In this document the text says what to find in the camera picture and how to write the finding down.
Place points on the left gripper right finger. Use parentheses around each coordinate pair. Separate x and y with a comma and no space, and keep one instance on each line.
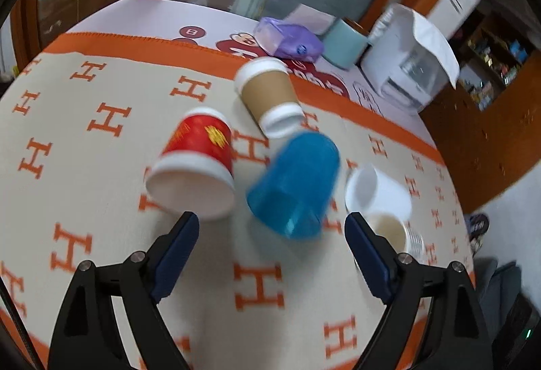
(455,335)

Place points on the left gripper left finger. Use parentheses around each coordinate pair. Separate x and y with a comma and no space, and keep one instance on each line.
(86,333)

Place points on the blue plastic cup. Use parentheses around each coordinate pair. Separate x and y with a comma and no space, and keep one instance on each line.
(292,196)

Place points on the grey plaid paper cup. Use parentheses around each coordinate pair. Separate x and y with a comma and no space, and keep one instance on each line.
(402,238)

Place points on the white plastic cup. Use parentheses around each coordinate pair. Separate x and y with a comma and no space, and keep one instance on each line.
(371,191)

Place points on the red paper cup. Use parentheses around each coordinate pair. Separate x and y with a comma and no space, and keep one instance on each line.
(195,169)

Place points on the brown sleeved paper cup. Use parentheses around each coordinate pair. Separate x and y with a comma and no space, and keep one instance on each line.
(265,88)

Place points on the dark wooden shelf cabinet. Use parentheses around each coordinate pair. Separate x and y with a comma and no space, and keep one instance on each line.
(487,125)

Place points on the orange beige H-pattern cloth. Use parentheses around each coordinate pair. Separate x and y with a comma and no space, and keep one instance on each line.
(82,125)

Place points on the white appliance with cloth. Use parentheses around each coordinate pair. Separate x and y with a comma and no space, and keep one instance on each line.
(409,61)

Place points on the light blue canister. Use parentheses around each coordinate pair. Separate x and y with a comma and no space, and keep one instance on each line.
(344,43)

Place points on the white printed table cover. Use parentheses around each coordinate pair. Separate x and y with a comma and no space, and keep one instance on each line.
(212,28)

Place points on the purple tissue pack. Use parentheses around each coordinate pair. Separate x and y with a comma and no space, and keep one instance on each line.
(296,37)

